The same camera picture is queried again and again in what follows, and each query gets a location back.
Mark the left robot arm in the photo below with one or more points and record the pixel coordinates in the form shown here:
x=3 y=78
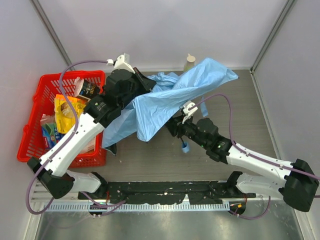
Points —
x=121 y=87

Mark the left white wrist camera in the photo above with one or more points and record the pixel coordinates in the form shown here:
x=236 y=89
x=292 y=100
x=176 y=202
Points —
x=121 y=63

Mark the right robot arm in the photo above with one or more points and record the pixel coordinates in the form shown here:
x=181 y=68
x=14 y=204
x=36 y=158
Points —
x=294 y=182

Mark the white slotted cable duct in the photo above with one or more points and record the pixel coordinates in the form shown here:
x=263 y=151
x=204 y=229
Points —
x=125 y=208

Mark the red plastic basket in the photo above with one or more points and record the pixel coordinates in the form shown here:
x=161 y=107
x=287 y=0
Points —
x=32 y=143

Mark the light blue folding umbrella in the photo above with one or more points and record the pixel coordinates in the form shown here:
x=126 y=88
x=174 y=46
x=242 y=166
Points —
x=148 y=113

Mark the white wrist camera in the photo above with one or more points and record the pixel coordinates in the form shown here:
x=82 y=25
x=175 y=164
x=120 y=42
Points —
x=121 y=63
x=188 y=109

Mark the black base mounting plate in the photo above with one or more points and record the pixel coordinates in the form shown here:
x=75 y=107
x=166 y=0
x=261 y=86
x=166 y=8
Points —
x=172 y=192

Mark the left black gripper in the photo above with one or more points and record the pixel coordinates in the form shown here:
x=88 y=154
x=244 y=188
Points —
x=144 y=80

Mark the cream cap lotion bottle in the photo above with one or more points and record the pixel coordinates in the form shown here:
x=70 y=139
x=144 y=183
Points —
x=190 y=62

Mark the yellow Lays chip bag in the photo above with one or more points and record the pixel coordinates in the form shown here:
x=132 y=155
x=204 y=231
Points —
x=64 y=117

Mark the pink snack packet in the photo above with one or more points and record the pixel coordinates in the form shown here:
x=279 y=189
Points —
x=90 y=146

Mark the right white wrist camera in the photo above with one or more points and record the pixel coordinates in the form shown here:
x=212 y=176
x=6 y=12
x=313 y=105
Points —
x=188 y=109

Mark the blue green snack box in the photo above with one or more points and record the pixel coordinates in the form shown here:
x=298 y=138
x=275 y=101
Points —
x=49 y=130

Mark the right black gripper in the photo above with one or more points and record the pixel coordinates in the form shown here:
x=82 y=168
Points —
x=172 y=126

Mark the dark coffee carton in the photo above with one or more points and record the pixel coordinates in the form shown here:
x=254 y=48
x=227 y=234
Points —
x=86 y=90

